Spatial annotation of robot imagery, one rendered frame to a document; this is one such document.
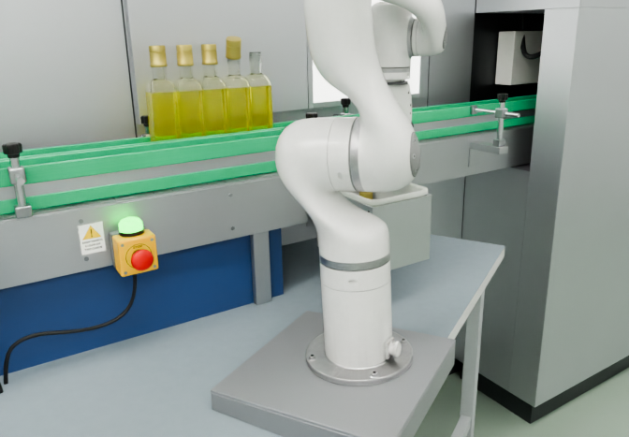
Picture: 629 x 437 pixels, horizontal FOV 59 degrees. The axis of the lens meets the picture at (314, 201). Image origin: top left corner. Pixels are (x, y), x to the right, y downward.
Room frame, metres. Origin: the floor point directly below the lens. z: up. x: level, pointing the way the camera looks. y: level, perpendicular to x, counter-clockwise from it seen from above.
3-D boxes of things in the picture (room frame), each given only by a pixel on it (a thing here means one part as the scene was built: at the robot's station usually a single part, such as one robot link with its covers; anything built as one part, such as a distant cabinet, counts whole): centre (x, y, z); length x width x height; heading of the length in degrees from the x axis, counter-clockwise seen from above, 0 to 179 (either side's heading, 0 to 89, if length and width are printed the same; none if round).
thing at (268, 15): (1.57, 0.04, 1.32); 0.90 x 0.03 x 0.34; 122
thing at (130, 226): (0.99, 0.35, 1.01); 0.05 x 0.05 x 0.03
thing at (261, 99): (1.35, 0.13, 1.16); 0.06 x 0.06 x 0.21; 32
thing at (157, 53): (1.23, 0.33, 1.31); 0.04 x 0.04 x 0.04
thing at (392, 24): (1.22, -0.17, 1.35); 0.09 x 0.08 x 0.13; 67
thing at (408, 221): (1.27, -0.12, 0.92); 0.27 x 0.17 x 0.15; 32
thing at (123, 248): (0.99, 0.34, 0.96); 0.07 x 0.07 x 0.07; 32
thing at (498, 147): (1.61, -0.53, 1.07); 0.17 x 0.05 x 0.23; 32
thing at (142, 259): (0.95, 0.32, 0.96); 0.04 x 0.03 x 0.04; 122
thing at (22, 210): (0.91, 0.50, 1.11); 0.07 x 0.04 x 0.13; 32
